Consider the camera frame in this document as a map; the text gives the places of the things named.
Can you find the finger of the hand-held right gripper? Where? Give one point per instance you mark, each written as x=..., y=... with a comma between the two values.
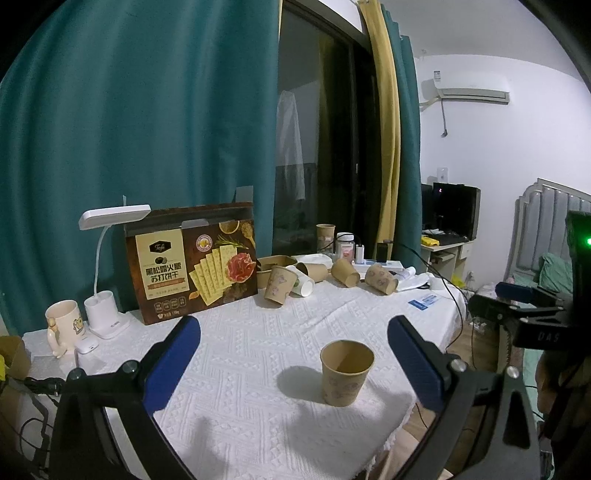
x=489, y=308
x=515, y=291

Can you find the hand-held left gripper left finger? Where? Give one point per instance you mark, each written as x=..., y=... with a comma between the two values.
x=178, y=350

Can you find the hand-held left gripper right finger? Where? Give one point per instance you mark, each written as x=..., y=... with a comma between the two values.
x=415, y=360

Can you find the brown paper cup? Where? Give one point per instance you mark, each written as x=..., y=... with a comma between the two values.
x=382, y=279
x=279, y=285
x=325, y=237
x=346, y=272
x=316, y=270
x=344, y=378

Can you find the white-lined paper cup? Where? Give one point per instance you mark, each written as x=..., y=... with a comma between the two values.
x=304, y=285

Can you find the green pillow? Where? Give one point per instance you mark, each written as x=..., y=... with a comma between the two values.
x=554, y=274

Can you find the blue card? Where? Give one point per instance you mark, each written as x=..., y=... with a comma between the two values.
x=422, y=301

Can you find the white computer desk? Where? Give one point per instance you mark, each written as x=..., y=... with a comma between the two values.
x=450, y=256

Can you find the white textured tablecloth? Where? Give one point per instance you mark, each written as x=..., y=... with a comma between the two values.
x=244, y=355

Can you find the white plastic wrapper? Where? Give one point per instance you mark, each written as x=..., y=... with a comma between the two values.
x=418, y=279

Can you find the grey padded headboard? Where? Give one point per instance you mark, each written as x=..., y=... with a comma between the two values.
x=545, y=217

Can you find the white desk lamp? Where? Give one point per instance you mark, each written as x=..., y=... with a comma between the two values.
x=104, y=309

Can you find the brown cracker box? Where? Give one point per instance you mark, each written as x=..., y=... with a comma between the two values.
x=198, y=267

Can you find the white earbuds case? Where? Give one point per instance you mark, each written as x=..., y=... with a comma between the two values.
x=86, y=345

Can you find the white flat box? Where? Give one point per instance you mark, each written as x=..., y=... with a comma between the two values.
x=390, y=266

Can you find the black monitor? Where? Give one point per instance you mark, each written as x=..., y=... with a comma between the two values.
x=455, y=210

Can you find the small black box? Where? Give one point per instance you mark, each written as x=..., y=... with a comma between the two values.
x=384, y=253

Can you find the white cartoon mug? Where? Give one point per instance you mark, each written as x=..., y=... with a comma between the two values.
x=64, y=325

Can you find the brown paper bowl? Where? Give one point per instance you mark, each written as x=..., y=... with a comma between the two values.
x=265, y=267

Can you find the brown paper bag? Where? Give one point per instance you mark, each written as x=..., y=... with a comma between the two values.
x=14, y=360

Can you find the narrow teal curtain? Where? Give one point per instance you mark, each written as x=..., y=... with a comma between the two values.
x=408, y=152

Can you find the white air conditioner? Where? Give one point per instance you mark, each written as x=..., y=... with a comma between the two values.
x=471, y=90

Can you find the yellow curtain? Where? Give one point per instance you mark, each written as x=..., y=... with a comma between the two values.
x=385, y=115

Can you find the dark glass sliding door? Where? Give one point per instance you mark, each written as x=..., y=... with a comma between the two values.
x=332, y=138

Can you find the wide teal curtain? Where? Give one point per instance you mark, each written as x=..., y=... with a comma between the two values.
x=138, y=115

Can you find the white wall socket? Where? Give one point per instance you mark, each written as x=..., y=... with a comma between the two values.
x=442, y=175

